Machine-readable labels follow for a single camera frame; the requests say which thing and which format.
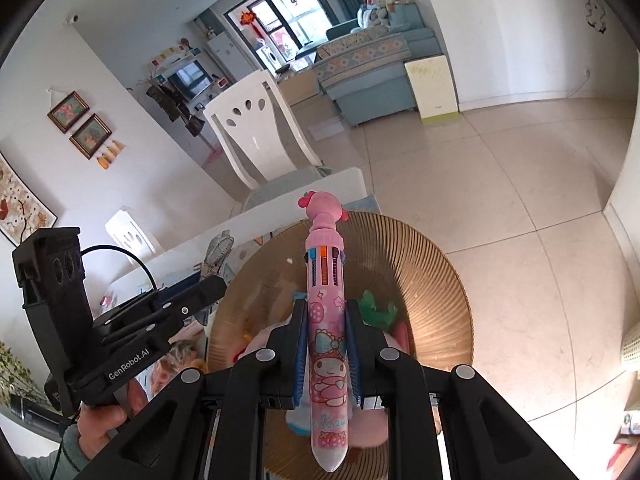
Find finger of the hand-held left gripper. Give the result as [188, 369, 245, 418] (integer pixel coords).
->
[92, 276, 229, 348]

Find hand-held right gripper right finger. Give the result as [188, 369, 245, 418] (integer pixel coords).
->
[345, 299, 586, 480]

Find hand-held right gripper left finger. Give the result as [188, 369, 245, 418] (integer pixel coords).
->
[90, 299, 310, 480]

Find thick pink multicolour pen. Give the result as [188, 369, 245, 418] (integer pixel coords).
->
[298, 190, 362, 472]

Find wooden bowl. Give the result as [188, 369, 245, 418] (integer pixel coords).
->
[207, 211, 475, 480]

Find person's left forearm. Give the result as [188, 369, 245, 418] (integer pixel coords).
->
[27, 425, 87, 480]

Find white desktop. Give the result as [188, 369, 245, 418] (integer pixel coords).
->
[106, 167, 366, 286]

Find person's left hand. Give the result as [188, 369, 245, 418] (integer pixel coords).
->
[77, 380, 146, 461]

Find green soft toy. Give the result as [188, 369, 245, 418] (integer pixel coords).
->
[357, 290, 399, 330]

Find green plant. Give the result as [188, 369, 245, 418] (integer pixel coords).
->
[0, 341, 37, 407]

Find white chair with cutouts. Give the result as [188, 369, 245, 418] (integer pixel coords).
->
[202, 70, 324, 192]
[105, 207, 164, 262]

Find black cylinder object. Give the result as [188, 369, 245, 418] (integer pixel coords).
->
[9, 394, 63, 442]

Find yellow hanging ornaments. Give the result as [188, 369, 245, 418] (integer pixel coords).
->
[95, 141, 126, 169]

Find framed flower picture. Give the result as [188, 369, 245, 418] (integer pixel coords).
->
[47, 91, 91, 134]
[70, 114, 113, 160]

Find coat rack with bags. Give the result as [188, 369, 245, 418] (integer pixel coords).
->
[144, 79, 202, 137]

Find television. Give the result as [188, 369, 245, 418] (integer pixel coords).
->
[167, 60, 211, 102]

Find white air purifier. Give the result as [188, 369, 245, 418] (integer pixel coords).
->
[404, 54, 460, 124]

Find light blue sofa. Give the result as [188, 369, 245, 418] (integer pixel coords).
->
[295, 2, 444, 127]

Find white basket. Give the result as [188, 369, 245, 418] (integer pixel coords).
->
[620, 324, 640, 372]

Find dark framed window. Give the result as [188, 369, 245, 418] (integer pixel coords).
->
[223, 0, 342, 59]

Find plush toys on sofa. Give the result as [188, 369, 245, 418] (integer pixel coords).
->
[359, 0, 416, 29]

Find black cable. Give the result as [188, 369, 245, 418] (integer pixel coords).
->
[79, 244, 160, 293]

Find large wall painting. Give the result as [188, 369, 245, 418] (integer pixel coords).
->
[0, 152, 58, 247]

